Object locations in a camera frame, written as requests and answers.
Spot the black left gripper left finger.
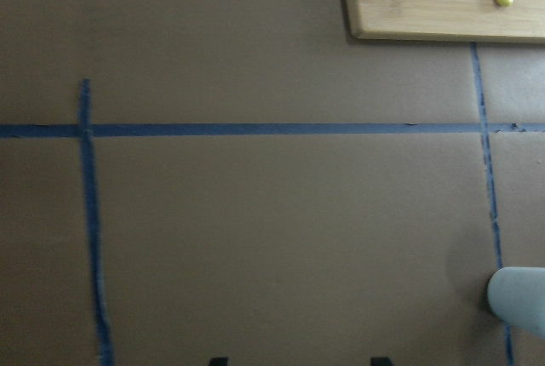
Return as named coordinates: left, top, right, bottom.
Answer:
left=209, top=357, right=228, bottom=366

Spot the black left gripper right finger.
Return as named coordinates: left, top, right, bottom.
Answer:
left=370, top=357, right=394, bottom=366

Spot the light blue paper cup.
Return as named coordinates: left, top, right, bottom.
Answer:
left=487, top=266, right=544, bottom=338

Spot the bamboo cutting board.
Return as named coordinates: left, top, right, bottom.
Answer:
left=346, top=0, right=544, bottom=43

